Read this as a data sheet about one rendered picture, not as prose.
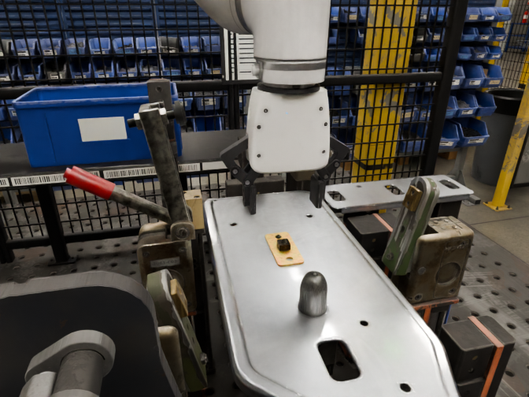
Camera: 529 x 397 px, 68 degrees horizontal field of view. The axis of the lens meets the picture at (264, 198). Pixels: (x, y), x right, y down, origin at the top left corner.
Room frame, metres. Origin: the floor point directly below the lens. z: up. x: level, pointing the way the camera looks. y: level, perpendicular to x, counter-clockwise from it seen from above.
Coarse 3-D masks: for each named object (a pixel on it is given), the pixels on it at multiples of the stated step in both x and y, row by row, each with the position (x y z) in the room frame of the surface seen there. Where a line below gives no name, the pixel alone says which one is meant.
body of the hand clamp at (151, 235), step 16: (144, 224) 0.46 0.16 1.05; (160, 224) 0.46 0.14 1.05; (144, 240) 0.42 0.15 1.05; (160, 240) 0.42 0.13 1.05; (144, 256) 0.41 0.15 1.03; (160, 256) 0.41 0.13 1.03; (176, 256) 0.42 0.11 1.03; (144, 272) 0.41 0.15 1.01; (176, 272) 0.42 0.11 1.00; (192, 272) 0.43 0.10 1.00; (192, 288) 0.42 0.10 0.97; (192, 304) 0.42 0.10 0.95
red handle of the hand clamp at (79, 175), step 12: (72, 168) 0.42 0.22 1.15; (72, 180) 0.41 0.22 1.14; (84, 180) 0.42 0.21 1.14; (96, 180) 0.42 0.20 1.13; (108, 180) 0.43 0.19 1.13; (96, 192) 0.42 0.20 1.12; (108, 192) 0.42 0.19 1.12; (120, 192) 0.43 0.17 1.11; (132, 204) 0.43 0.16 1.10; (144, 204) 0.43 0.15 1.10; (156, 204) 0.45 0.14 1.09; (156, 216) 0.43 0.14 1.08; (168, 216) 0.44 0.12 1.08
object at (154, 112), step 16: (144, 112) 0.43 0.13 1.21; (160, 112) 0.44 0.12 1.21; (176, 112) 0.44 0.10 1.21; (144, 128) 0.42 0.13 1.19; (160, 128) 0.43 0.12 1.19; (160, 144) 0.43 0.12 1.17; (160, 160) 0.43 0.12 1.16; (160, 176) 0.43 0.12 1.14; (176, 176) 0.43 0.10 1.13; (176, 192) 0.43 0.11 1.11; (176, 208) 0.43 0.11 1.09
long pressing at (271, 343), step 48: (288, 192) 0.68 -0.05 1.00; (240, 240) 0.50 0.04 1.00; (336, 240) 0.50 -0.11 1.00; (240, 288) 0.39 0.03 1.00; (288, 288) 0.39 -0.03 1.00; (336, 288) 0.39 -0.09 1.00; (384, 288) 0.39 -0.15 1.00; (240, 336) 0.31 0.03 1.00; (288, 336) 0.31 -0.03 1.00; (336, 336) 0.31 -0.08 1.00; (384, 336) 0.31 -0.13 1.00; (432, 336) 0.31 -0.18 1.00; (240, 384) 0.26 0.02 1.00; (288, 384) 0.25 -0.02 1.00; (336, 384) 0.25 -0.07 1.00; (384, 384) 0.25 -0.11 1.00; (432, 384) 0.25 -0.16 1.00
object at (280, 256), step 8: (280, 232) 0.52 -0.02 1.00; (272, 240) 0.50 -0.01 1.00; (280, 240) 0.48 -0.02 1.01; (288, 240) 0.48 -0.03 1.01; (272, 248) 0.48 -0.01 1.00; (280, 248) 0.47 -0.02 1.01; (288, 248) 0.47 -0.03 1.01; (296, 248) 0.48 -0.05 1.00; (280, 256) 0.46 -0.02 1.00; (288, 256) 0.46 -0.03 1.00; (296, 256) 0.46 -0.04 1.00; (280, 264) 0.44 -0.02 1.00; (288, 264) 0.44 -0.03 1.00; (296, 264) 0.44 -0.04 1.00
